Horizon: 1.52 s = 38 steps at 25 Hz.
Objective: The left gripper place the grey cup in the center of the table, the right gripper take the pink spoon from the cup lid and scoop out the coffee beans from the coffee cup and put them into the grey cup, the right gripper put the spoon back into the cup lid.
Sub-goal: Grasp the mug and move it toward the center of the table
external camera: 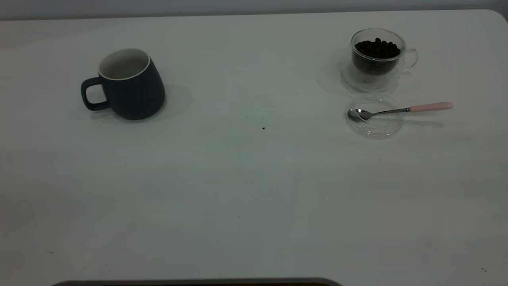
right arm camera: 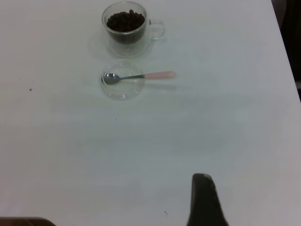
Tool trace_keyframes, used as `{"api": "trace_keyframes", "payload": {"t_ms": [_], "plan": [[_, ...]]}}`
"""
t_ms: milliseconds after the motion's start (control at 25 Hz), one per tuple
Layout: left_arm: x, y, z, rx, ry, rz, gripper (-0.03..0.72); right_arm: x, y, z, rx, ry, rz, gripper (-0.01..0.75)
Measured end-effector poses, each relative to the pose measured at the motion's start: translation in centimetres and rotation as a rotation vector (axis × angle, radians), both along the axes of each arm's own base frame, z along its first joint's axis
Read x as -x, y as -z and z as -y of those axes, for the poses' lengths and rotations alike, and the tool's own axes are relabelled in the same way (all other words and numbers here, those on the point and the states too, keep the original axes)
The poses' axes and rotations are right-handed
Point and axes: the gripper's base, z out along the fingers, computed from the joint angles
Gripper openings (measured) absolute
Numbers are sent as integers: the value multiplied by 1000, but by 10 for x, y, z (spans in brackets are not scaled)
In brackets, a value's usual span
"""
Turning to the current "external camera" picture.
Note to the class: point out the clear double-wall glass cup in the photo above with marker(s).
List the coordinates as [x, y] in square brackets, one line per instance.
[371, 81]

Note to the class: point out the dark blue ceramic mug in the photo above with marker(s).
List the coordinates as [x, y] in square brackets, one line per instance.
[135, 97]

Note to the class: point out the dark coffee beans pile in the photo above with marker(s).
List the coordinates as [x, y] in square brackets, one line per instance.
[377, 49]

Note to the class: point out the clear round glass lid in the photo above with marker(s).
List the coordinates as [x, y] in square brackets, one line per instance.
[377, 129]

